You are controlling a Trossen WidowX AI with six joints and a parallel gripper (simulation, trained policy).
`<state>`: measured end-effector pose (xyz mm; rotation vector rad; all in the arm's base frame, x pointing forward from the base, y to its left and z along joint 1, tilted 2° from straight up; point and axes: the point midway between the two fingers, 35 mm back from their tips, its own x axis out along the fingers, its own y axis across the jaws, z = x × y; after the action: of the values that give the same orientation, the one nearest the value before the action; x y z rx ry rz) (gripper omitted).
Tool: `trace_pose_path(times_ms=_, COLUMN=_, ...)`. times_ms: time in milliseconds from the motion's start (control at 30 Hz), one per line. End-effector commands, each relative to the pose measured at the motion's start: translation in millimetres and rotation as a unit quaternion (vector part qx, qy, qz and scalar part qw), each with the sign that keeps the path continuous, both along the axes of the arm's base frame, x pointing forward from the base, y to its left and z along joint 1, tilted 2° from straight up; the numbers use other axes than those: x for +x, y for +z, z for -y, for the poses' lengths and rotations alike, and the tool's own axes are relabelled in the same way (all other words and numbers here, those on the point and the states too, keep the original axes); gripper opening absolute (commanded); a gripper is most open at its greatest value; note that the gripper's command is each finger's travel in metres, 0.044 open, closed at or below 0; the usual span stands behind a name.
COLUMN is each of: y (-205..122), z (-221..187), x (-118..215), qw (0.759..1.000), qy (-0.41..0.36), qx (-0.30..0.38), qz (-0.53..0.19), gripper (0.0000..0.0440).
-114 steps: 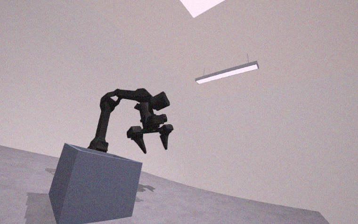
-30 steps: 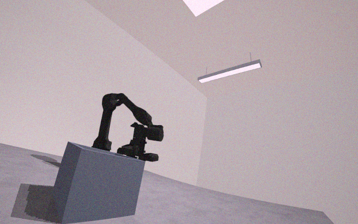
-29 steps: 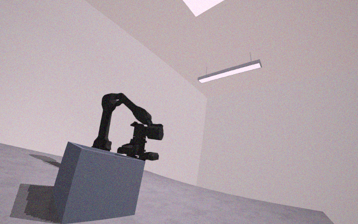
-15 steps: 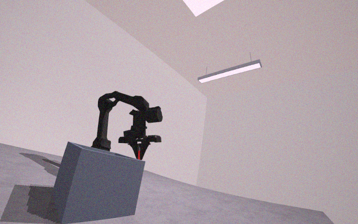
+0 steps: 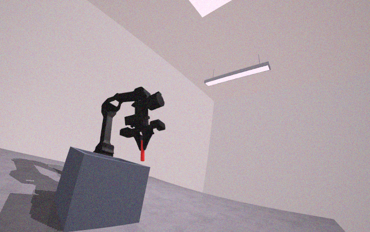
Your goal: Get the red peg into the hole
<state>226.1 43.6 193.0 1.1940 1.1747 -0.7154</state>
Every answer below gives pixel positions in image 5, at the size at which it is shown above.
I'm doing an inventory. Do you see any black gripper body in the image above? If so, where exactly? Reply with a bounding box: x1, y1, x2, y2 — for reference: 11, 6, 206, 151
120, 111, 165, 138

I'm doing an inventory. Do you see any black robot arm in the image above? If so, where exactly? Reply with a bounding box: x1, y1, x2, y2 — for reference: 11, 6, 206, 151
94, 87, 165, 157

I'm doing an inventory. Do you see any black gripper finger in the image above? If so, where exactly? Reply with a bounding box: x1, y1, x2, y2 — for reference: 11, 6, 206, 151
141, 129, 154, 150
130, 132, 143, 151

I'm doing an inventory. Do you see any red peg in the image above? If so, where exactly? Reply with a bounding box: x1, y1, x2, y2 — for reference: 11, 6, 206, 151
140, 140, 145, 161

